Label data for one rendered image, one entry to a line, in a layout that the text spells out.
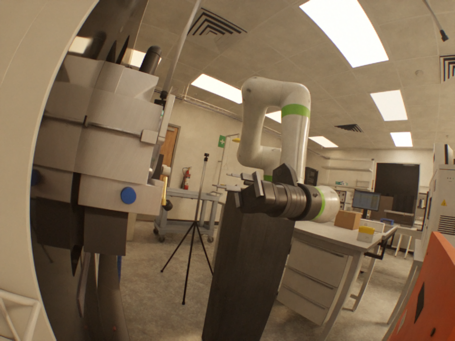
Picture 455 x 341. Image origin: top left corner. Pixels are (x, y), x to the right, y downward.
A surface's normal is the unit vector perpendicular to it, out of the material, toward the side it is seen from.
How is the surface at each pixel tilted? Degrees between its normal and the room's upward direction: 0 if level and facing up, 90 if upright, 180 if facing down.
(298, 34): 180
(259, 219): 90
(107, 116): 90
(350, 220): 90
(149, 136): 90
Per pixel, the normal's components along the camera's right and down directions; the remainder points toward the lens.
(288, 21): -0.17, 0.98
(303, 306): -0.83, -0.17
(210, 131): 0.54, 0.05
